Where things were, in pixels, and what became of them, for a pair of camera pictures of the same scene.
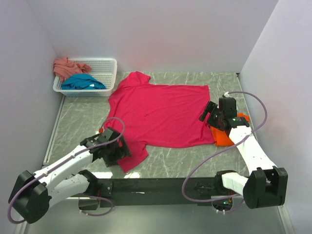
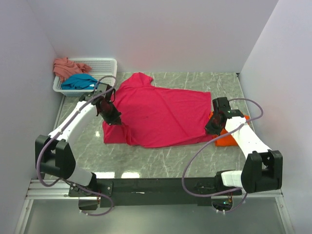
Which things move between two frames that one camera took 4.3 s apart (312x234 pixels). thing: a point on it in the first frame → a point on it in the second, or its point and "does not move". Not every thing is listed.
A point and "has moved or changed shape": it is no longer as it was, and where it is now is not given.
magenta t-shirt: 151,115 has moved or changed shape
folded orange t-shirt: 221,138 does not move
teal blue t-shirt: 81,82 does not move
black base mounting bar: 158,191 does not move
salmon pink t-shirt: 64,67 does not move
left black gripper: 122,151 → 115,119
